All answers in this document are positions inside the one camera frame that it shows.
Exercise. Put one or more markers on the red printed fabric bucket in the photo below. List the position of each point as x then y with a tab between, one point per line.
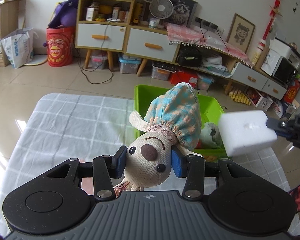
60	43

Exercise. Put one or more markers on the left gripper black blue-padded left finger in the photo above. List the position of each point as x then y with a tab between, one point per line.
106	168

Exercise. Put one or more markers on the pink white sponge block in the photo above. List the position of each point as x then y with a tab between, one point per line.
245	132

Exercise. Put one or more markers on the pink table runner cloth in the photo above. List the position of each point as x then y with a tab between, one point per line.
206	39

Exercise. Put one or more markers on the framed cat picture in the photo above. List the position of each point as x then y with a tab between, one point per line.
183	12

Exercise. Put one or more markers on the grey checked tablecloth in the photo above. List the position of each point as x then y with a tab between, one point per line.
64	126

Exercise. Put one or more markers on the low wooden tv console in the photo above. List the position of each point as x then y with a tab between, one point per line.
237	72

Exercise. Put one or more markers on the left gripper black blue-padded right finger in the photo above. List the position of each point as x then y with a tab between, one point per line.
191	167

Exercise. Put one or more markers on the white desk fan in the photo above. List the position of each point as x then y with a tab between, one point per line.
161	9

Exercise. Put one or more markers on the beige mouse doll blue bonnet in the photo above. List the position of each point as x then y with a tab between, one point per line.
172	120

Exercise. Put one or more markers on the white paper shopping bag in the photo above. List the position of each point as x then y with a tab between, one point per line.
18	47

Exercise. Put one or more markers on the black microwave oven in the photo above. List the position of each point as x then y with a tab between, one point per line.
281	62

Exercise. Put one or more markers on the purple plush toy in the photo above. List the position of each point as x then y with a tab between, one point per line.
65	14

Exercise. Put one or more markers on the wooden cabinet white drawers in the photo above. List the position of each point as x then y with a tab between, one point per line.
124	37

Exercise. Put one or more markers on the framed cartoon girl picture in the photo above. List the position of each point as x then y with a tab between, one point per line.
240	33

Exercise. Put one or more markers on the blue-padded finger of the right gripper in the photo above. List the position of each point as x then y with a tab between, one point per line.
280	127

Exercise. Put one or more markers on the green plastic storage bin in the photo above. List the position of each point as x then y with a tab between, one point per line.
210	111

